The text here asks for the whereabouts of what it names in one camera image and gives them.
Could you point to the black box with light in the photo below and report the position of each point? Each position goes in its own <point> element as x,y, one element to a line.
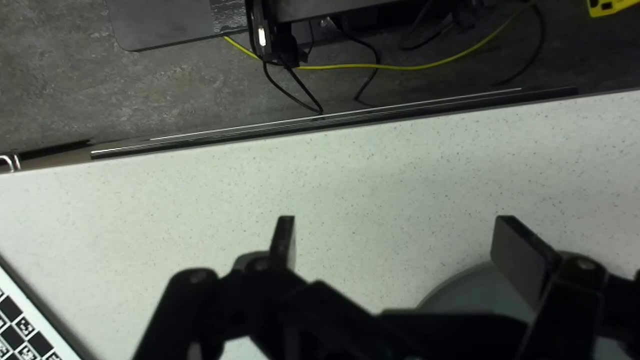
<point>270,32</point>

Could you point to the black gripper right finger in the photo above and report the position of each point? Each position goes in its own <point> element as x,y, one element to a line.
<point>523,261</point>

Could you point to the yellow black warning label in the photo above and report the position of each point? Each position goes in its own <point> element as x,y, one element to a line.
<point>611,7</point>

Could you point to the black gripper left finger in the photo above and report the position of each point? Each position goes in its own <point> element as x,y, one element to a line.
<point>267,307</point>

